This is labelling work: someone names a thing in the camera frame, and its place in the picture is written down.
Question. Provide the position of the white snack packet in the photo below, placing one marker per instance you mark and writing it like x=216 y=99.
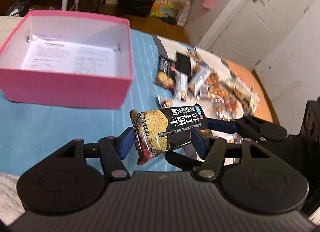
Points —
x=181 y=85

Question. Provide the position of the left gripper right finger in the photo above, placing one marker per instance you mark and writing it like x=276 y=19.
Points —
x=248 y=175

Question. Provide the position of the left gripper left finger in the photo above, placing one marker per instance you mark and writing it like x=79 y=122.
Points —
x=75 y=176

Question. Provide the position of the black soda cracker packet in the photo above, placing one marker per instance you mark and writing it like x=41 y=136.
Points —
x=166 y=129

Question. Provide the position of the orange bean snack bag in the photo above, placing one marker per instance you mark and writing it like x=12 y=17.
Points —
x=227 y=103
x=198 y=79

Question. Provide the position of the white door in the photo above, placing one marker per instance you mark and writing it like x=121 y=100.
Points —
x=247 y=32

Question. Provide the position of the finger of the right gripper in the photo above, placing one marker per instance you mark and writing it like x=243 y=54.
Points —
x=222 y=126

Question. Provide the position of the pink storage box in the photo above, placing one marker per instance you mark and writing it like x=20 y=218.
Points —
x=67 y=89

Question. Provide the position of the colourful toy box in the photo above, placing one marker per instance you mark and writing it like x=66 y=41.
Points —
x=162 y=9

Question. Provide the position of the white cracker snack bag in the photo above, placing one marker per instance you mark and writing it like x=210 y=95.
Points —
x=245 y=94

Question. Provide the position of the printed paper sheet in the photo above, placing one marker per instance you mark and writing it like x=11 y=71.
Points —
x=69 y=57

